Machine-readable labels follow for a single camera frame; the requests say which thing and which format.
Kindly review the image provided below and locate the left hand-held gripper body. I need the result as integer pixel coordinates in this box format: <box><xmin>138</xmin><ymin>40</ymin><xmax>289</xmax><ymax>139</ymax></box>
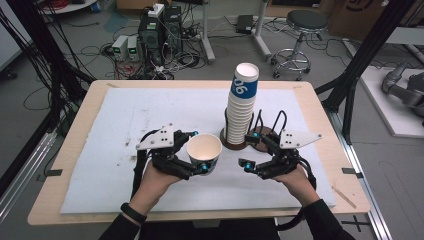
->
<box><xmin>135</xmin><ymin>123</ymin><xmax>195</xmax><ymax>181</ymax></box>

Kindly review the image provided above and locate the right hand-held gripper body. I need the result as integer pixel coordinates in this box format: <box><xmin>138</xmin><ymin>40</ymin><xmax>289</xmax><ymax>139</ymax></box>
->
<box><xmin>259</xmin><ymin>128</ymin><xmax>323</xmax><ymax>181</ymax></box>

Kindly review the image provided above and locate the single blue-banded paper cup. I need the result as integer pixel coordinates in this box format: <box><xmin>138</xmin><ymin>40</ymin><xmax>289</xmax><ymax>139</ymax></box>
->
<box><xmin>185</xmin><ymin>133</ymin><xmax>224</xmax><ymax>177</ymax></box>

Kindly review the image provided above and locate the brown cup rack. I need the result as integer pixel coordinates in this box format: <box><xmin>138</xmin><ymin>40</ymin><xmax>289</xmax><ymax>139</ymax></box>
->
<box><xmin>219</xmin><ymin>109</ymin><xmax>288</xmax><ymax>154</ymax></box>

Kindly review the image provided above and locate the stack of white paper cups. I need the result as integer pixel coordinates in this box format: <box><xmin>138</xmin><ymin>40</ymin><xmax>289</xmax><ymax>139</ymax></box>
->
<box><xmin>225</xmin><ymin>62</ymin><xmax>260</xmax><ymax>146</ymax></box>

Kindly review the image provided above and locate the person's left hand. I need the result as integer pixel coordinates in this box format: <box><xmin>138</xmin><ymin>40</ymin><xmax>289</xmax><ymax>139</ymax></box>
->
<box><xmin>127</xmin><ymin>160</ymin><xmax>183</xmax><ymax>218</ymax></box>

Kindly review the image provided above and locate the person's right hand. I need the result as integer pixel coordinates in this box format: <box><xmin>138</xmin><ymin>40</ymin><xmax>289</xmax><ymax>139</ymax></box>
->
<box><xmin>272</xmin><ymin>166</ymin><xmax>321</xmax><ymax>208</ymax></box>

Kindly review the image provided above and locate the white table mat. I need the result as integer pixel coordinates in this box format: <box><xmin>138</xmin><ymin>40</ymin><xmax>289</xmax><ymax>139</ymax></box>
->
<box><xmin>59</xmin><ymin>87</ymin><xmax>337</xmax><ymax>215</ymax></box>

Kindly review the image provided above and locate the black tape piece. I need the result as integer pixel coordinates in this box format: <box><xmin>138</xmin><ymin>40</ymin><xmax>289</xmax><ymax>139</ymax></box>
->
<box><xmin>35</xmin><ymin>168</ymin><xmax>64</xmax><ymax>183</ymax></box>
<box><xmin>341</xmin><ymin>167</ymin><xmax>364</xmax><ymax>179</ymax></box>

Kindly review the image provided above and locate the person's dark clothing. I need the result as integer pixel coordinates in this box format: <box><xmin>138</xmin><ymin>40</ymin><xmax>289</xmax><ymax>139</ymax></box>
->
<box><xmin>138</xmin><ymin>218</ymin><xmax>281</xmax><ymax>240</ymax></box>

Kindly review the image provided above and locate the tan tape strip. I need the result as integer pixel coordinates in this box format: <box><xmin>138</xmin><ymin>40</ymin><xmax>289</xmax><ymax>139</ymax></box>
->
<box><xmin>331</xmin><ymin>185</ymin><xmax>357</xmax><ymax>210</ymax></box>

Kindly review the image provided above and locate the black wristband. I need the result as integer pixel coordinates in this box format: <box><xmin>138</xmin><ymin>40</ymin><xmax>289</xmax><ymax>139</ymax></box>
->
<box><xmin>119</xmin><ymin>202</ymin><xmax>148</xmax><ymax>224</ymax></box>

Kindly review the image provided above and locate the white platform board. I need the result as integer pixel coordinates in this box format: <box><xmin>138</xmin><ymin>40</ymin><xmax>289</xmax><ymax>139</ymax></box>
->
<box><xmin>359</xmin><ymin>65</ymin><xmax>424</xmax><ymax>139</ymax></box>

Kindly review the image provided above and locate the grey power supply unit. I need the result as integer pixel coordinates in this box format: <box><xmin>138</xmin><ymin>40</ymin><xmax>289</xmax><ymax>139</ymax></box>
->
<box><xmin>127</xmin><ymin>35</ymin><xmax>141</xmax><ymax>62</ymax></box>
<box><xmin>111</xmin><ymin>34</ymin><xmax>130</xmax><ymax>62</ymax></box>

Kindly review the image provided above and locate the white desk leg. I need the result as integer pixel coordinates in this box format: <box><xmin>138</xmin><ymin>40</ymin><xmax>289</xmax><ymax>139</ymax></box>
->
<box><xmin>199</xmin><ymin>0</ymin><xmax>217</xmax><ymax>65</ymax></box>
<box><xmin>252</xmin><ymin>0</ymin><xmax>273</xmax><ymax>61</ymax></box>

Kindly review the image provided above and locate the black computer tower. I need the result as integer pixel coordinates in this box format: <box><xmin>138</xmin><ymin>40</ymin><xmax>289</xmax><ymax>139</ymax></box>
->
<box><xmin>138</xmin><ymin>13</ymin><xmax>166</xmax><ymax>66</ymax></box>
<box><xmin>163</xmin><ymin>5</ymin><xmax>184</xmax><ymax>56</ymax></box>

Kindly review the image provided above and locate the black flat box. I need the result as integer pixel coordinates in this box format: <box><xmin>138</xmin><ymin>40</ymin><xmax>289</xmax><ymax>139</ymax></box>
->
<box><xmin>235</xmin><ymin>14</ymin><xmax>255</xmax><ymax>35</ymax></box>

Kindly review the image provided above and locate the black round stool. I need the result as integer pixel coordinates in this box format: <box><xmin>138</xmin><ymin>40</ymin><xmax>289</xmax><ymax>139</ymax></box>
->
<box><xmin>270</xmin><ymin>9</ymin><xmax>329</xmax><ymax>82</ymax></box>

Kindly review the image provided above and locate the white power strip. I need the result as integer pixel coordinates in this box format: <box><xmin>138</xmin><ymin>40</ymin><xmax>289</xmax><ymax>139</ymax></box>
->
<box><xmin>147</xmin><ymin>3</ymin><xmax>166</xmax><ymax>18</ymax></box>

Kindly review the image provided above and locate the brown cardboard box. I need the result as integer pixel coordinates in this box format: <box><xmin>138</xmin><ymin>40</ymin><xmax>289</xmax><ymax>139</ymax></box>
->
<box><xmin>328</xmin><ymin>0</ymin><xmax>414</xmax><ymax>41</ymax></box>

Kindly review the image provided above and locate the round white table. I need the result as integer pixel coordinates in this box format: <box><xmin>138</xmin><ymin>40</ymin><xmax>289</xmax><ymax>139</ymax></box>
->
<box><xmin>38</xmin><ymin>0</ymin><xmax>99</xmax><ymax>15</ymax></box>

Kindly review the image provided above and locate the left hand-held gripper black cable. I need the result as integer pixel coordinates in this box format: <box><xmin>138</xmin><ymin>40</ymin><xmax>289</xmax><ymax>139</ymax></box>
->
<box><xmin>131</xmin><ymin>129</ymin><xmax>158</xmax><ymax>198</ymax></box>

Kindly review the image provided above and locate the hand-held gripper black cable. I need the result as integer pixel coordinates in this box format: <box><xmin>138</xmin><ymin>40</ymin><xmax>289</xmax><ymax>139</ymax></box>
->
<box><xmin>131</xmin><ymin>129</ymin><xmax>158</xmax><ymax>198</ymax></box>
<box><xmin>276</xmin><ymin>156</ymin><xmax>318</xmax><ymax>233</ymax></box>

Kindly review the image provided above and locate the tangle of floor cables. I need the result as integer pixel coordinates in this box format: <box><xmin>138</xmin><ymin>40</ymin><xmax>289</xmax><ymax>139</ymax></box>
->
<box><xmin>99</xmin><ymin>43</ymin><xmax>208</xmax><ymax>81</ymax></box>

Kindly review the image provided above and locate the right hand-held gripper black cable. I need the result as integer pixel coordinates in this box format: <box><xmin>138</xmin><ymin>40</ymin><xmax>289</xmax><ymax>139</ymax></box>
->
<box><xmin>276</xmin><ymin>156</ymin><xmax>318</xmax><ymax>233</ymax></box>

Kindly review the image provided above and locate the aluminium rail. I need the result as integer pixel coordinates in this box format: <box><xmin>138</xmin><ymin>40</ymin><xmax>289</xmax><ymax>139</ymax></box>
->
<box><xmin>0</xmin><ymin>129</ymin><xmax>59</xmax><ymax>221</ymax></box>
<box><xmin>328</xmin><ymin>111</ymin><xmax>394</xmax><ymax>240</ymax></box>

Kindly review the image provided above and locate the black frame post with cables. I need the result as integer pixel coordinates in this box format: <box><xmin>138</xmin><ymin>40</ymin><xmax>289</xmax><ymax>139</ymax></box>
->
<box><xmin>0</xmin><ymin>0</ymin><xmax>96</xmax><ymax>134</ymax></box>

